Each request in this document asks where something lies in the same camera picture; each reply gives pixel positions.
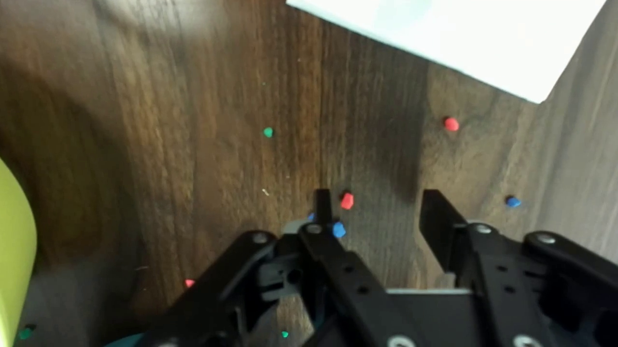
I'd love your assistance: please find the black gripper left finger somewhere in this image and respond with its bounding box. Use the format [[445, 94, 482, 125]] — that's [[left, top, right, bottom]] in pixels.
[[152, 188, 414, 347]]

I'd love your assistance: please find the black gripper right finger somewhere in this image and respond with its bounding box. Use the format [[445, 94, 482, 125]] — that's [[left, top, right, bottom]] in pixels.
[[422, 188, 618, 347]]

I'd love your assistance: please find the yellow bowl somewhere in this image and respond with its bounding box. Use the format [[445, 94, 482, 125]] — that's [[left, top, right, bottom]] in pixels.
[[0, 157, 40, 347]]

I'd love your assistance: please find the flat white paper napkin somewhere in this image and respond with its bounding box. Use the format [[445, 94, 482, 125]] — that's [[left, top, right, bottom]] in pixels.
[[287, 0, 607, 103]]

